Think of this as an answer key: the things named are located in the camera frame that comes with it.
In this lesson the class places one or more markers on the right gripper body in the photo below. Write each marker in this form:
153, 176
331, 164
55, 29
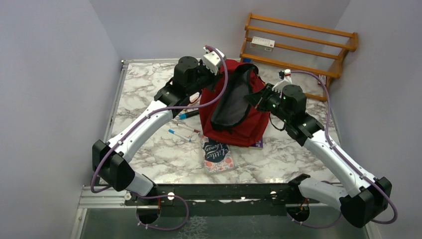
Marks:
270, 101

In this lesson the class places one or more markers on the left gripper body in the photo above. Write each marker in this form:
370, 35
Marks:
205, 78

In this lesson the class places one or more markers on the red student backpack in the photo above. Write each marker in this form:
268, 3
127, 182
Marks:
231, 119

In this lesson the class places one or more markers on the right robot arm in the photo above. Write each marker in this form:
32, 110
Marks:
362, 196

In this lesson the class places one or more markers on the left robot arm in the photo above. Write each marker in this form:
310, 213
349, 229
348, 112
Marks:
111, 159

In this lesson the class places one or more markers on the purple Treehouse book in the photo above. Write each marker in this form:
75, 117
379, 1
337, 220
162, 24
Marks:
258, 144

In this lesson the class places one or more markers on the blue black highlighter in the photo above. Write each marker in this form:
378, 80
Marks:
188, 114

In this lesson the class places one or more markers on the red capped white pen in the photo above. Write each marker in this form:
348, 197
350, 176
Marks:
188, 128

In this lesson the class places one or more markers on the white box on shelf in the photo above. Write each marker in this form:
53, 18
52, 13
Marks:
260, 43

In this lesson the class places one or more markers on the small red white box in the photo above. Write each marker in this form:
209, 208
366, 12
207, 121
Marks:
322, 80

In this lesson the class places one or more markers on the blue capped white pen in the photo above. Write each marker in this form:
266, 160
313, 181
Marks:
179, 135

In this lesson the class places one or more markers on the Little Women floral book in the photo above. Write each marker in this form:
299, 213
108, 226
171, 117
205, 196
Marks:
216, 156

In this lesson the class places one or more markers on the wooden shelf rack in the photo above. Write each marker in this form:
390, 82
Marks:
299, 46

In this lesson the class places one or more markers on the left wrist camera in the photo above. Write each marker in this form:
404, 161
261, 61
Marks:
213, 60

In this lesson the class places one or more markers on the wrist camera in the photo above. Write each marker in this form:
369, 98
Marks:
285, 79
213, 60

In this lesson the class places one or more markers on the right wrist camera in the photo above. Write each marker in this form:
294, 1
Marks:
285, 79

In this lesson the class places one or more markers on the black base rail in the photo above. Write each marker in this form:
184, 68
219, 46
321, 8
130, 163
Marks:
214, 200

